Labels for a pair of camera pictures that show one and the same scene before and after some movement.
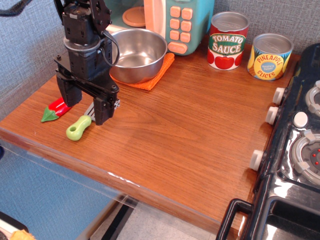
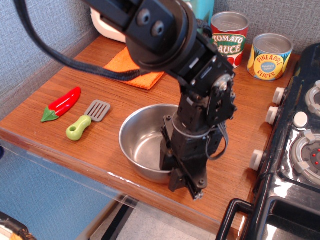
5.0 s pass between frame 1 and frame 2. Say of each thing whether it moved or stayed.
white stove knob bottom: stayed
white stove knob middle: stayed
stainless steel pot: moved
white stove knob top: stayed
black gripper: moved
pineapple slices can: stayed
